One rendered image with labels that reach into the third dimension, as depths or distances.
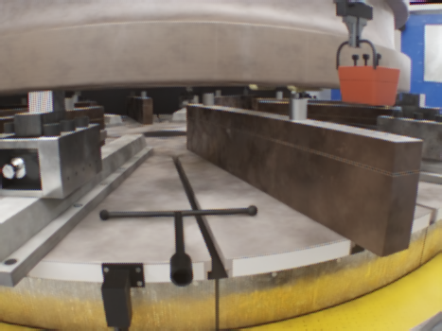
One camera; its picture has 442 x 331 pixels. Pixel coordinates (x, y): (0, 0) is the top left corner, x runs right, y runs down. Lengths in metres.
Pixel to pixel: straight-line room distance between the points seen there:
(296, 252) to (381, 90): 0.60
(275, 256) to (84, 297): 0.65
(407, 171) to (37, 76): 1.51
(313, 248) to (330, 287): 0.24
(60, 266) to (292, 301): 0.82
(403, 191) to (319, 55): 0.89
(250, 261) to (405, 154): 0.59
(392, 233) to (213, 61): 0.98
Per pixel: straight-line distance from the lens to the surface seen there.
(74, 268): 1.20
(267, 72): 1.65
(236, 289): 1.25
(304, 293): 1.38
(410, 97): 2.42
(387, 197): 1.16
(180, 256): 1.06
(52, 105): 1.50
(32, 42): 1.73
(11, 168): 1.40
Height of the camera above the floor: 0.83
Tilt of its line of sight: 12 degrees down
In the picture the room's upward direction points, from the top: straight up
